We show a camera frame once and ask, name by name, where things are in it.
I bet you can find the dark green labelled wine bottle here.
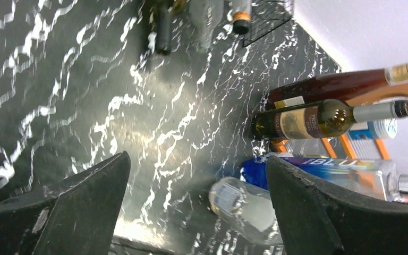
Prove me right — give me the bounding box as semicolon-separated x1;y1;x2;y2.
146;0;186;56

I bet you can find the dark red wine bottle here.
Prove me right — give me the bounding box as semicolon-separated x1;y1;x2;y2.
267;63;408;109

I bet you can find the blue white lidded jar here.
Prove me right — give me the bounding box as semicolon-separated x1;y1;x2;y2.
348;118;398;140

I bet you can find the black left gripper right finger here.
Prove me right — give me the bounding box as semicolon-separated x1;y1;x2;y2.
266;156;408;254

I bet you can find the clear bottle blue label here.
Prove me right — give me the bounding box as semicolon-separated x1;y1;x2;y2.
208;177;283;245

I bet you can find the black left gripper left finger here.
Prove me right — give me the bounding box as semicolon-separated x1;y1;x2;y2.
0;152;131;254

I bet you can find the black wire wine rack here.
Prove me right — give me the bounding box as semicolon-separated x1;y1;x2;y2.
242;0;295;47

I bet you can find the slim clear glass bottle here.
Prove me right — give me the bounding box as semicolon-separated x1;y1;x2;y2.
189;0;224;53

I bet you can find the green bottle silver cap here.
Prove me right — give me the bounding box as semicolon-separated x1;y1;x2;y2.
252;99;408;140

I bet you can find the orange wooden shelf rack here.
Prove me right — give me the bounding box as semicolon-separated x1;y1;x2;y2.
270;79;408;161

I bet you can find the clear bottle copper neck band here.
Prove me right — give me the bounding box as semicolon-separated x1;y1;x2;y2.
231;0;252;35

